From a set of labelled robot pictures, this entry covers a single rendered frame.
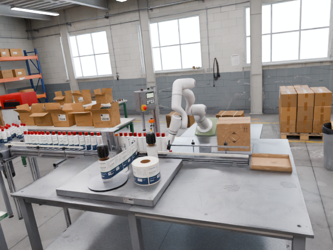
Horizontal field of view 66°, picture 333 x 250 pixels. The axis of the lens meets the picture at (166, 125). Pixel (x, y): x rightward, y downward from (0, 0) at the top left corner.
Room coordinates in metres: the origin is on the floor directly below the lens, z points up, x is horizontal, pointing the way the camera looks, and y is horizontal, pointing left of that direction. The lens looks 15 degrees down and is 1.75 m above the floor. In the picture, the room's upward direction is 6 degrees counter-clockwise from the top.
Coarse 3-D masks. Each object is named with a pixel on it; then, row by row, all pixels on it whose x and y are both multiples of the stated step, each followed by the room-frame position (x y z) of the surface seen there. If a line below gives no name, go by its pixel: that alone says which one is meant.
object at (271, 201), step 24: (264, 144) 2.38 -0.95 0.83; (288, 144) 2.32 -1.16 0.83; (72, 168) 2.25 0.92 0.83; (192, 168) 1.99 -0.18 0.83; (216, 168) 1.95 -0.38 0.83; (240, 168) 1.90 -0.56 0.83; (24, 192) 1.85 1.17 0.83; (48, 192) 1.81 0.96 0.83; (168, 192) 1.63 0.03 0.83; (192, 192) 1.60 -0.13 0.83; (216, 192) 1.57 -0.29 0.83; (240, 192) 1.54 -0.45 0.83; (264, 192) 1.51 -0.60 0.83; (288, 192) 1.48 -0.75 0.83; (168, 216) 1.36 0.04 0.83; (192, 216) 1.33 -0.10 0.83; (216, 216) 1.30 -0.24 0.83; (240, 216) 1.28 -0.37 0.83; (264, 216) 1.26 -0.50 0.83; (288, 216) 1.24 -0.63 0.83
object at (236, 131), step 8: (224, 120) 2.37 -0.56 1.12; (232, 120) 2.34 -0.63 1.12; (240, 120) 2.32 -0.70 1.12; (248, 120) 2.29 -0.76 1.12; (224, 128) 2.26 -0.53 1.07; (232, 128) 2.24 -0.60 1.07; (240, 128) 2.22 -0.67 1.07; (248, 128) 2.20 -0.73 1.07; (224, 136) 2.26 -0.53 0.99; (232, 136) 2.24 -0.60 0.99; (240, 136) 2.22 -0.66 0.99; (248, 136) 2.20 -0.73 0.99; (232, 144) 2.24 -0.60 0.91; (240, 144) 2.22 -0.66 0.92; (248, 144) 2.20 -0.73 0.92
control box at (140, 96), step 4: (136, 92) 2.36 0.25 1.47; (140, 92) 2.34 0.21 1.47; (144, 92) 2.36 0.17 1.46; (136, 96) 2.37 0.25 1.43; (140, 96) 2.33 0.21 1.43; (144, 96) 2.35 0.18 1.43; (136, 100) 2.38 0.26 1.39; (140, 100) 2.33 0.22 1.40; (144, 100) 2.35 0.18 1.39; (136, 104) 2.39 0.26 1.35; (140, 104) 2.33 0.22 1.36; (144, 104) 2.35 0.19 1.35; (148, 104) 2.37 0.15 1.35; (152, 104) 2.40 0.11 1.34; (136, 108) 2.39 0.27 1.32; (140, 108) 2.33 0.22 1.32; (148, 108) 2.37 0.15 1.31; (152, 108) 2.39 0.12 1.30
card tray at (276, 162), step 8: (256, 160) 2.02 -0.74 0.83; (264, 160) 2.00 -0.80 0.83; (272, 160) 1.99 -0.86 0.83; (280, 160) 1.97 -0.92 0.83; (288, 160) 1.96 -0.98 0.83; (256, 168) 1.85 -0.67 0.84; (264, 168) 1.83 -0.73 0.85; (272, 168) 1.81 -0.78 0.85; (280, 168) 1.79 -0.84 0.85; (288, 168) 1.77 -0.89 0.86
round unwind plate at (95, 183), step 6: (120, 174) 1.88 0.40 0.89; (126, 174) 1.87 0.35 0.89; (90, 180) 1.83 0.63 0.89; (96, 180) 1.81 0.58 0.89; (114, 180) 1.78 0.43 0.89; (120, 180) 1.77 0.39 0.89; (126, 180) 1.76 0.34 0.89; (90, 186) 1.72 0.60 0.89; (96, 186) 1.71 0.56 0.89; (102, 186) 1.71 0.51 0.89; (108, 186) 1.70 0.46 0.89; (114, 186) 1.69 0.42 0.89
